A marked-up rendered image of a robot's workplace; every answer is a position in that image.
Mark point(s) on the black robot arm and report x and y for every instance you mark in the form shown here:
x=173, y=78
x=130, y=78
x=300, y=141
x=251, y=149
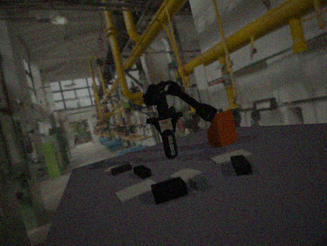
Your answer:
x=156, y=95

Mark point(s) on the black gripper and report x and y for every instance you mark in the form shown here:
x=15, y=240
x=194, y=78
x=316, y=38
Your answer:
x=155, y=122

